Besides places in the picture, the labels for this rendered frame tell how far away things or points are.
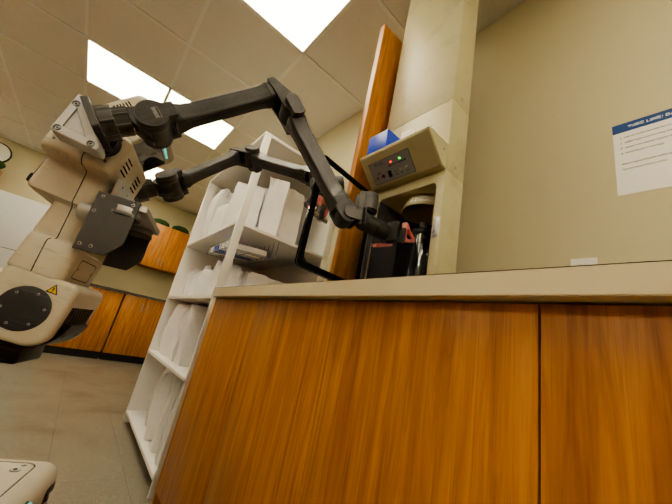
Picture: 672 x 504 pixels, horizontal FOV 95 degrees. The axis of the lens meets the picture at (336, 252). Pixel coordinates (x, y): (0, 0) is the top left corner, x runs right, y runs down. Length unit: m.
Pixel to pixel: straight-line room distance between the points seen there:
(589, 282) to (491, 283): 0.12
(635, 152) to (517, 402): 1.07
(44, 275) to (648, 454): 1.12
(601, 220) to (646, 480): 0.95
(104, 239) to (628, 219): 1.51
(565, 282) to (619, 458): 0.19
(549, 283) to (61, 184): 1.12
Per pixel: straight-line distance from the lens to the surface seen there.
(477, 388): 0.55
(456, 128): 1.26
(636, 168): 1.40
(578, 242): 1.32
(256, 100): 1.05
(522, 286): 0.51
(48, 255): 1.03
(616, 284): 0.49
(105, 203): 1.01
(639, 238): 1.30
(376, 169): 1.24
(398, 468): 0.64
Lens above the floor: 0.78
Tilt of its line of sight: 17 degrees up
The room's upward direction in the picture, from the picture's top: 12 degrees clockwise
